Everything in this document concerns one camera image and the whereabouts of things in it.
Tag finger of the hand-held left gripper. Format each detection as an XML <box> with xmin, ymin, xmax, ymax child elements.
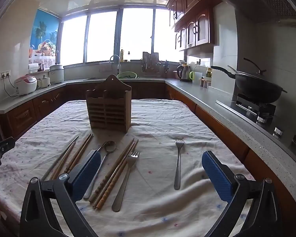
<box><xmin>0</xmin><ymin>136</ymin><xmax>16</xmax><ymax>154</ymax></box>

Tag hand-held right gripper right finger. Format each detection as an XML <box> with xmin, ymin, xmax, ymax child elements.
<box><xmin>202</xmin><ymin>150</ymin><xmax>283</xmax><ymax>237</ymax></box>

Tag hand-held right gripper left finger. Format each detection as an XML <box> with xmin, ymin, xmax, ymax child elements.
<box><xmin>19</xmin><ymin>150</ymin><xmax>101</xmax><ymax>237</ymax></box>

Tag plain brown wooden chopstick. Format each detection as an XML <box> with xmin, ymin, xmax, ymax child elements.
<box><xmin>67</xmin><ymin>134</ymin><xmax>94</xmax><ymax>176</ymax></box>
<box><xmin>64</xmin><ymin>134</ymin><xmax>92</xmax><ymax>176</ymax></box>

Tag metal spoon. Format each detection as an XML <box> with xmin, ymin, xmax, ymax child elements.
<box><xmin>83</xmin><ymin>141</ymin><xmax>117</xmax><ymax>200</ymax></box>

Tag metal fork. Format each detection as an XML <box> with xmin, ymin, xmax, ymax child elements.
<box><xmin>174</xmin><ymin>139</ymin><xmax>185</xmax><ymax>190</ymax></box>
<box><xmin>111</xmin><ymin>151</ymin><xmax>141</xmax><ymax>212</ymax></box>

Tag wooden slatted utensil holder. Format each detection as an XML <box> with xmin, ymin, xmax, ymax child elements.
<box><xmin>86</xmin><ymin>74</ymin><xmax>132</xmax><ymax>134</ymax></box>

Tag wooden base cabinets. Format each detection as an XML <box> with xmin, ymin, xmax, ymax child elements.
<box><xmin>0</xmin><ymin>81</ymin><xmax>296</xmax><ymax>228</ymax></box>

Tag white and red rice cooker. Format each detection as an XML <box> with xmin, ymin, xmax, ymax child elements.
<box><xmin>14</xmin><ymin>75</ymin><xmax>37</xmax><ymax>96</ymax></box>

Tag white floral tablecloth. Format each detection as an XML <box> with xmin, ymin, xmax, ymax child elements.
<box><xmin>0</xmin><ymin>99</ymin><xmax>256</xmax><ymax>237</ymax></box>

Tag small white cooker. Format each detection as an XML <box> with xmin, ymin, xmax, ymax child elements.
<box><xmin>37</xmin><ymin>77</ymin><xmax>50</xmax><ymax>88</ymax></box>

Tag gas stove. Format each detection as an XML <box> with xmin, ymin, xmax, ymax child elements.
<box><xmin>216</xmin><ymin>92</ymin><xmax>296</xmax><ymax>158</ymax></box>

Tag grey kitchen countertop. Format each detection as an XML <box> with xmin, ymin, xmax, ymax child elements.
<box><xmin>0</xmin><ymin>78</ymin><xmax>296</xmax><ymax>198</ymax></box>

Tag large white cooker pot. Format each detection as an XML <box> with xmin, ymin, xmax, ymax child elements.
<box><xmin>49</xmin><ymin>64</ymin><xmax>65</xmax><ymax>84</ymax></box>

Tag black wok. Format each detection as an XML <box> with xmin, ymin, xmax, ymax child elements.
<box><xmin>210</xmin><ymin>65</ymin><xmax>288</xmax><ymax>103</ymax></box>

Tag green colander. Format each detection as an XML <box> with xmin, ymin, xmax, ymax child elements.
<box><xmin>117</xmin><ymin>71</ymin><xmax>138</xmax><ymax>79</ymax></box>

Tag electric kettle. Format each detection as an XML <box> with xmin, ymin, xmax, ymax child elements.
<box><xmin>177</xmin><ymin>64</ymin><xmax>191</xmax><ymax>82</ymax></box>

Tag chrome kitchen faucet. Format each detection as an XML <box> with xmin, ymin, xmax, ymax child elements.
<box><xmin>109</xmin><ymin>55</ymin><xmax>121</xmax><ymax>76</ymax></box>

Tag knife and cutting board rack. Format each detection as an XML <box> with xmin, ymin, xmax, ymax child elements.
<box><xmin>141</xmin><ymin>52</ymin><xmax>162</xmax><ymax>76</ymax></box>

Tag large kitchen window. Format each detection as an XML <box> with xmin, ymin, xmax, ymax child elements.
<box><xmin>60</xmin><ymin>8</ymin><xmax>188</xmax><ymax>67</ymax></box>

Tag black power cable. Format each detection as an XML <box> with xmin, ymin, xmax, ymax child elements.
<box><xmin>2</xmin><ymin>76</ymin><xmax>19</xmax><ymax>97</ymax></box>

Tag white container with green handle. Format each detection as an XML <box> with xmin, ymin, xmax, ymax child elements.
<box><xmin>189</xmin><ymin>71</ymin><xmax>203</xmax><ymax>82</ymax></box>

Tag wok lid with handle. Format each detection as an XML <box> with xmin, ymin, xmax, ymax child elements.
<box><xmin>227</xmin><ymin>57</ymin><xmax>285</xmax><ymax>87</ymax></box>

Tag tropical beach wall poster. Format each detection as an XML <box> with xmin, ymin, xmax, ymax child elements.
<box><xmin>29</xmin><ymin>8</ymin><xmax>60</xmax><ymax>66</ymax></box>

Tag wooden wall cabinets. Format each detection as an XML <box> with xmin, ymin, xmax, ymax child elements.
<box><xmin>166</xmin><ymin>0</ymin><xmax>222</xmax><ymax>52</ymax></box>

